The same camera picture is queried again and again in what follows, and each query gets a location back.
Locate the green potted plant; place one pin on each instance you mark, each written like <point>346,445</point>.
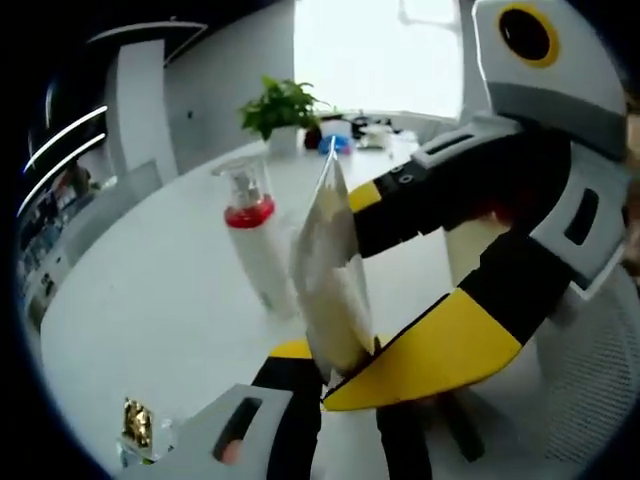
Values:
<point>282,107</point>

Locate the dark small desk items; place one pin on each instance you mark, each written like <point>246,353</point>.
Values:
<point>372,132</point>

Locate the white spray bottle red collar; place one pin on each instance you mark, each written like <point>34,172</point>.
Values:
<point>255,250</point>

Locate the white skincare tube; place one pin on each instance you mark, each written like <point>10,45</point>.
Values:
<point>330,280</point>

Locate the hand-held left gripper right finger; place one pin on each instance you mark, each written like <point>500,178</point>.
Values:
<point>405,445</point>

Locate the ceiling light strip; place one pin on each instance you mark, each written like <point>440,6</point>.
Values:
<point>65,136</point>
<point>62,167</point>

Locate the white mesh chair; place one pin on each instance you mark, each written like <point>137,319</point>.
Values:
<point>585,375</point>

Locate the grey mesh chair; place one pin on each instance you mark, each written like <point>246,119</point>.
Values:
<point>142,181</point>

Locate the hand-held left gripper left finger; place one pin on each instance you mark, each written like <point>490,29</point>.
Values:
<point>285,430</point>

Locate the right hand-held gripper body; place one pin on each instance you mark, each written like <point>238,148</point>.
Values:
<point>575,100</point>

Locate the gold foil skincare sachet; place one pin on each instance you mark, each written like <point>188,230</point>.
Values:
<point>137,422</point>

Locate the blue box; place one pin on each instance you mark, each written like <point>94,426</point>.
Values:
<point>336,141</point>

